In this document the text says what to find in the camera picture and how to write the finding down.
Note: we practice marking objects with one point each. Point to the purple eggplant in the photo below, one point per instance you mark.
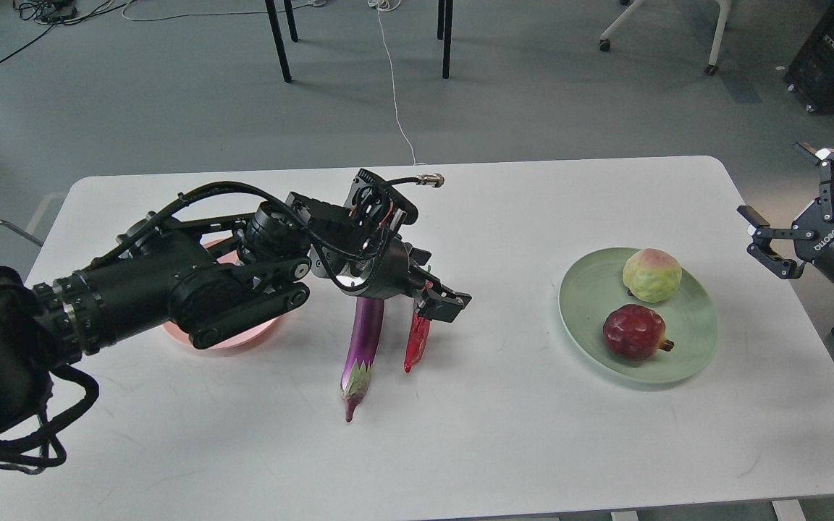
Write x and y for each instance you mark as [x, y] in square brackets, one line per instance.
[364, 342]

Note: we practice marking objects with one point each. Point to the green plate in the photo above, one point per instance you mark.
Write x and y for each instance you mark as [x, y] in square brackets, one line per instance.
[593, 288]

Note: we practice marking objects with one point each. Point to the red chili pepper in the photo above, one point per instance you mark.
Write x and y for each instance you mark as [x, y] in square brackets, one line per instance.
[417, 340]

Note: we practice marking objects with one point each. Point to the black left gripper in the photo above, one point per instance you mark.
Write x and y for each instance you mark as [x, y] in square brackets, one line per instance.
[401, 272]

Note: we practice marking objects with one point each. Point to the black table legs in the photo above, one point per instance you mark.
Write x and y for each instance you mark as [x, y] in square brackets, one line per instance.
[444, 23]

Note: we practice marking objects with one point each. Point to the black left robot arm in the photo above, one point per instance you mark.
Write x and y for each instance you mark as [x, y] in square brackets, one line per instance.
[217, 261]

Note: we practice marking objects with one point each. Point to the pink plate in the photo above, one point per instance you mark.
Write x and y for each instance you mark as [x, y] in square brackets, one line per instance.
[248, 338]

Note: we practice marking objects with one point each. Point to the white chair base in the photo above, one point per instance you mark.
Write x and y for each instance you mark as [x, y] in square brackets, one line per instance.
[666, 26]

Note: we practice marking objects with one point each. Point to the green pink peach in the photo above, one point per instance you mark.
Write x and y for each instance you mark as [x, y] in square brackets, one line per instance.
[652, 275]

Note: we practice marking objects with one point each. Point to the red pomegranate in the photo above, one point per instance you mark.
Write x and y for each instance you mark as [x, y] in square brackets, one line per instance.
[635, 332]

